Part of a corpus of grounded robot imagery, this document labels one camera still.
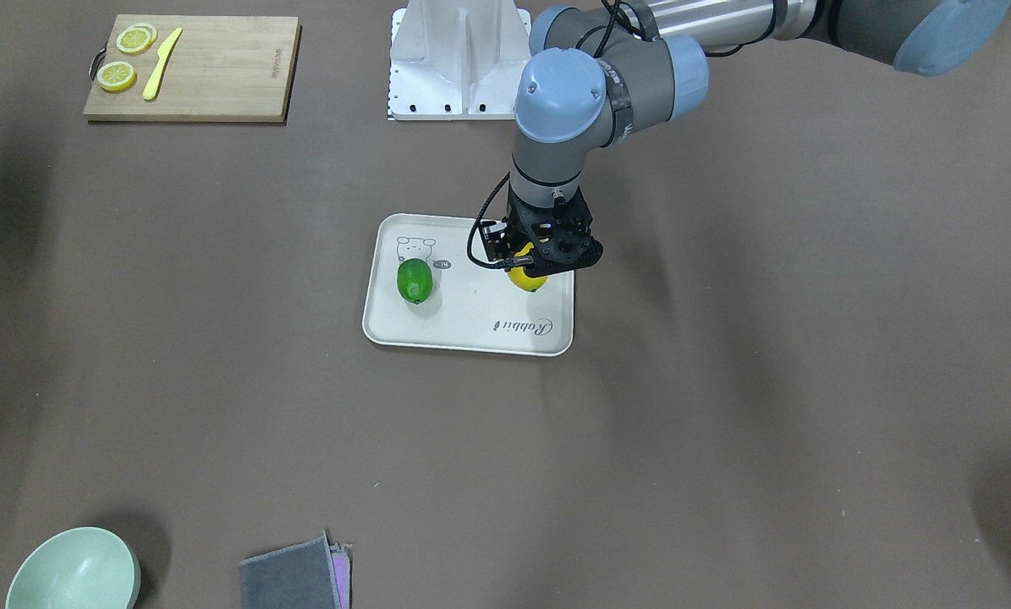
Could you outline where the yellow lemon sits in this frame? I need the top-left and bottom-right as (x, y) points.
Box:
(507, 243), (549, 294)

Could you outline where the pink folded cloth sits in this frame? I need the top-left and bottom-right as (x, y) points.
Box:
(328, 544), (353, 609)

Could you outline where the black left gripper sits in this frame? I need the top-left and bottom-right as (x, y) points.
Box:
(481, 190), (603, 277)

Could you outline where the lemon slice lower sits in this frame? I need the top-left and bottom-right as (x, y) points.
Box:
(94, 61), (137, 93)

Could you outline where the green lime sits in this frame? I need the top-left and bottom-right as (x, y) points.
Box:
(396, 258), (434, 305)

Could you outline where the lemon slice upper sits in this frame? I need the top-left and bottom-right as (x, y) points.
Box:
(116, 23), (157, 55)

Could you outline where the yellow plastic knife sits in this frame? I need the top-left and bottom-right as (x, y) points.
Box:
(142, 27), (184, 102)

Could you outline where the cream rectangular tray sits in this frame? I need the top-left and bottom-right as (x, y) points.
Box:
(362, 213), (574, 356)

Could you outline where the grey folded cloth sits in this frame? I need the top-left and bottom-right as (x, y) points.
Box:
(239, 535), (338, 608)

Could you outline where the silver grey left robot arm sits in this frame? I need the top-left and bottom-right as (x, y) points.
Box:
(468, 1), (1011, 277)

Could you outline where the lemon slice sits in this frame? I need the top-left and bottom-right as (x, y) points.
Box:
(116, 23), (157, 55)
(94, 61), (137, 93)

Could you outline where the white camera stand base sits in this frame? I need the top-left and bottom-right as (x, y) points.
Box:
(387, 1), (532, 121)

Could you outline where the mint green bowl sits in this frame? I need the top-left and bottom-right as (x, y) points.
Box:
(4, 527), (142, 608)

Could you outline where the bamboo cutting board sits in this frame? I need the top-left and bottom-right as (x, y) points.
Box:
(83, 13), (301, 123)

